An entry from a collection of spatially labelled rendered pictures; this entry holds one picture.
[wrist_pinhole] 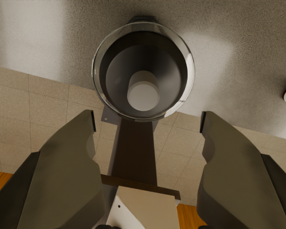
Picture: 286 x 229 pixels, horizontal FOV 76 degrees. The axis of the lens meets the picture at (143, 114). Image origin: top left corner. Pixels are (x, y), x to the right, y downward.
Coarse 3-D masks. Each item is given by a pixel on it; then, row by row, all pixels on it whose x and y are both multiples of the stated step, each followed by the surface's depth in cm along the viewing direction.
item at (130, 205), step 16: (128, 192) 61; (144, 192) 63; (112, 208) 62; (128, 208) 56; (144, 208) 58; (160, 208) 59; (176, 208) 61; (112, 224) 64; (128, 224) 57; (144, 224) 53; (160, 224) 55; (176, 224) 56
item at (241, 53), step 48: (0, 0) 35; (48, 0) 35; (96, 0) 35; (144, 0) 35; (192, 0) 35; (240, 0) 35; (0, 48) 39; (48, 48) 39; (96, 48) 39; (192, 48) 39; (240, 48) 39; (192, 96) 45; (240, 96) 45
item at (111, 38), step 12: (132, 24) 17; (144, 24) 17; (156, 24) 17; (108, 36) 17; (120, 36) 17; (168, 36) 17; (180, 48) 18; (96, 60) 18; (192, 60) 18; (96, 72) 19; (192, 72) 19; (96, 84) 19; (192, 84) 20; (108, 108) 21; (132, 120) 22; (144, 120) 22
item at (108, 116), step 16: (112, 112) 154; (128, 128) 103; (144, 128) 109; (128, 144) 92; (144, 144) 96; (112, 160) 88; (128, 160) 83; (144, 160) 86; (128, 176) 75; (144, 176) 78
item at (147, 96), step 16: (144, 32) 17; (112, 48) 17; (128, 48) 16; (144, 48) 16; (160, 48) 16; (176, 48) 17; (112, 64) 17; (128, 64) 17; (144, 64) 17; (160, 64) 17; (176, 64) 17; (112, 80) 18; (128, 80) 18; (144, 80) 15; (160, 80) 18; (176, 80) 18; (112, 96) 19; (128, 96) 15; (144, 96) 15; (160, 96) 19; (176, 96) 19; (128, 112) 20; (144, 112) 20; (160, 112) 20
